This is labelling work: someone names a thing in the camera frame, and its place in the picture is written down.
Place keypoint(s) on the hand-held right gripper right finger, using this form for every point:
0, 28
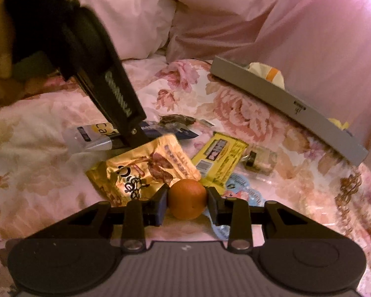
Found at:
213, 207

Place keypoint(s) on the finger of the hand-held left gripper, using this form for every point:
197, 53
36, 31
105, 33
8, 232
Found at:
136, 136

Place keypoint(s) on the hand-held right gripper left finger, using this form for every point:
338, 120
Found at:
159, 207

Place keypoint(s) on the orange tangerine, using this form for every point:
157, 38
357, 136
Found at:
187, 198

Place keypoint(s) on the gold foil snack packet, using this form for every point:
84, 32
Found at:
136, 167

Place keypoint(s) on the yellow snack packet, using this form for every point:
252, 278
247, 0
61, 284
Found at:
216, 157

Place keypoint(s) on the grey cardboard box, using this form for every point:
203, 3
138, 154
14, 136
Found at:
266, 89

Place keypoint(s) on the light blue cartoon packet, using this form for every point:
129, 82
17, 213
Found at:
244, 191

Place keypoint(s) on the green brown small packet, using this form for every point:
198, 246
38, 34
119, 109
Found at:
176, 120

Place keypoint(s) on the dark blue packet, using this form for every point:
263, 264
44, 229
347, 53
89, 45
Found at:
185, 133

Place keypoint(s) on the pale pink pillow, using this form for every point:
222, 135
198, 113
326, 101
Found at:
136, 27

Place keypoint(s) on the floral bedsheet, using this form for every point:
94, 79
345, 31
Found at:
188, 99

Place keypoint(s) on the clear wrapped pastry dark band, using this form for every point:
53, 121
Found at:
262, 161

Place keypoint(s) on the dusty pink quilt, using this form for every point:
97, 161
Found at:
219, 21

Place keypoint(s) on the white packet orange stripe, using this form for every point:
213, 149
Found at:
266, 71

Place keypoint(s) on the crumpled yellow packet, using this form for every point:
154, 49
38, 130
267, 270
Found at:
338, 123

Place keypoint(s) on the pink curtain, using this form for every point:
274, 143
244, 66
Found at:
327, 37

